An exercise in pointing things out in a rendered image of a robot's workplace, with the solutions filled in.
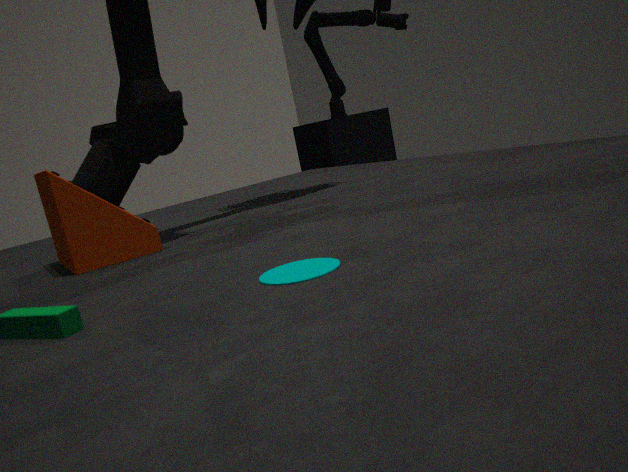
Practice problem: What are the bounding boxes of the green rectangular block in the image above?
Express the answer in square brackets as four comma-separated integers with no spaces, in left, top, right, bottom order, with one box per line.
[0,305,84,339]

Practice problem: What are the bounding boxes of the cyan flat circle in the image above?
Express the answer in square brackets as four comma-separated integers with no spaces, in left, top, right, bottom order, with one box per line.
[259,258,341,285]

